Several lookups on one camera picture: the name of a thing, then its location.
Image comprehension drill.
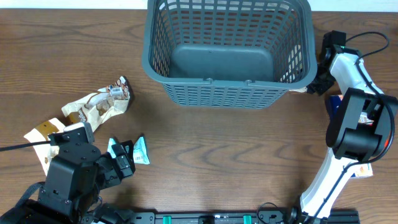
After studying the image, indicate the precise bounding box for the teal snack packet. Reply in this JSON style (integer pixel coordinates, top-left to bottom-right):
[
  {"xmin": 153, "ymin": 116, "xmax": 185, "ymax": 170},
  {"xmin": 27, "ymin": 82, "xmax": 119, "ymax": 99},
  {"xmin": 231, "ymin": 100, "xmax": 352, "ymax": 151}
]
[{"xmin": 107, "ymin": 134, "xmax": 150, "ymax": 165}]

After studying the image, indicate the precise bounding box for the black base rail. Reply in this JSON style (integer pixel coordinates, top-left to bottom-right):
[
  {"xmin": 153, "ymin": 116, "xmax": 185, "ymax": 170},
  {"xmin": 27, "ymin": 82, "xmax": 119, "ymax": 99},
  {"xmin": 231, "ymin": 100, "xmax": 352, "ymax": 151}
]
[{"xmin": 82, "ymin": 203, "xmax": 361, "ymax": 224}]

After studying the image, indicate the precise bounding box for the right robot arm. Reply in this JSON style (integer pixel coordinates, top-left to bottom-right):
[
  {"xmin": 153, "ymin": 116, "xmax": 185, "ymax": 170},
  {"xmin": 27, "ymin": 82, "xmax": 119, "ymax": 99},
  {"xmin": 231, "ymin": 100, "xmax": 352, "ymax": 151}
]
[{"xmin": 289, "ymin": 30, "xmax": 397, "ymax": 223}]

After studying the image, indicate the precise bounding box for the beige snack bag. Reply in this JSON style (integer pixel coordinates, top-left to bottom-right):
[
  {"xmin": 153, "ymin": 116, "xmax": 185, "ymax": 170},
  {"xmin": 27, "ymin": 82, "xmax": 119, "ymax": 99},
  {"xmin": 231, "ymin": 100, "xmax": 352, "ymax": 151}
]
[
  {"xmin": 275, "ymin": 44, "xmax": 308, "ymax": 93},
  {"xmin": 24, "ymin": 117, "xmax": 68, "ymax": 177},
  {"xmin": 62, "ymin": 76, "xmax": 132, "ymax": 131}
]

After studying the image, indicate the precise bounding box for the blue Kleenex tissue pack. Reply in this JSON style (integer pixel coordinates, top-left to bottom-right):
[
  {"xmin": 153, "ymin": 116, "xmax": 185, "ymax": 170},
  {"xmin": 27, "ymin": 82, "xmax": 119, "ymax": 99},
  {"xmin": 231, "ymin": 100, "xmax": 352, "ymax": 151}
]
[{"xmin": 325, "ymin": 95, "xmax": 373, "ymax": 179}]

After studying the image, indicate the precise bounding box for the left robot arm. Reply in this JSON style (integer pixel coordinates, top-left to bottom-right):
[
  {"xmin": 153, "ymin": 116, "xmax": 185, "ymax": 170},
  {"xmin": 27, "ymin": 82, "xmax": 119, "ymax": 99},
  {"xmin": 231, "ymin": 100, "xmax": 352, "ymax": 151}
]
[{"xmin": 1, "ymin": 141, "xmax": 135, "ymax": 223}]

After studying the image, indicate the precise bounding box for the grey plastic basket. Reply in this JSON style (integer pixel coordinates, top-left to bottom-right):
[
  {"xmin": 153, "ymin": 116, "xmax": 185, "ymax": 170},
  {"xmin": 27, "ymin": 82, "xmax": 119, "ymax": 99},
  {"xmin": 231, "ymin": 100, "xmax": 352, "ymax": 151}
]
[{"xmin": 142, "ymin": 0, "xmax": 317, "ymax": 109}]

